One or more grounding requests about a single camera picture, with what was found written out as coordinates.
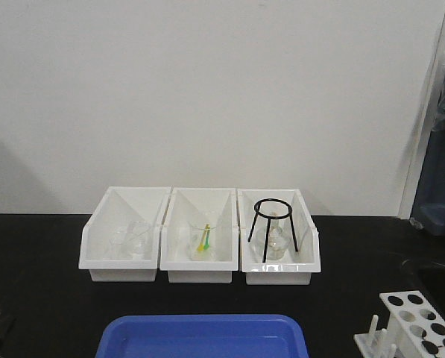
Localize blue-grey pegboard drying rack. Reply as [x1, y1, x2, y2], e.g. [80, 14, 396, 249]
[410, 0, 445, 236]

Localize glass beaker with droppers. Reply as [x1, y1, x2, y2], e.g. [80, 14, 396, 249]
[187, 223, 217, 262]

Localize blue plastic tray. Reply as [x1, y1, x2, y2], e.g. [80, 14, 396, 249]
[95, 314, 309, 357]

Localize yellow plastic dropper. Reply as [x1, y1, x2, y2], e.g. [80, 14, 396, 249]
[196, 225, 206, 252]

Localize right white plastic bin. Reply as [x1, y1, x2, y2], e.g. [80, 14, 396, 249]
[237, 189, 321, 285]

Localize green plastic dropper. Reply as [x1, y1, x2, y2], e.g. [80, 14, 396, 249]
[202, 224, 211, 250]

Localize white plastic bin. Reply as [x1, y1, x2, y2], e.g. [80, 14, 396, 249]
[237, 189, 321, 285]
[78, 186, 171, 282]
[160, 188, 239, 283]

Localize small glass beakers in bin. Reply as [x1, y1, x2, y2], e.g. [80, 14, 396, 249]
[110, 220, 151, 260]

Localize left white plastic bin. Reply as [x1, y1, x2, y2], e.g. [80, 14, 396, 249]
[78, 186, 171, 282]

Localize white test tube rack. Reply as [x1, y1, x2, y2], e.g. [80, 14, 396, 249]
[353, 291, 445, 357]

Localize glass alcohol lamp flask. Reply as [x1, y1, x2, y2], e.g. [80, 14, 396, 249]
[253, 219, 288, 262]

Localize black sink basin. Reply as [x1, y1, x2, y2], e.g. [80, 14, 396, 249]
[400, 258, 445, 320]

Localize middle white plastic bin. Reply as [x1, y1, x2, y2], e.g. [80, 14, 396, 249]
[160, 188, 239, 283]

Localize black metal tripod stand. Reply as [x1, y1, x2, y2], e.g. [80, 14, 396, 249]
[247, 198, 300, 263]

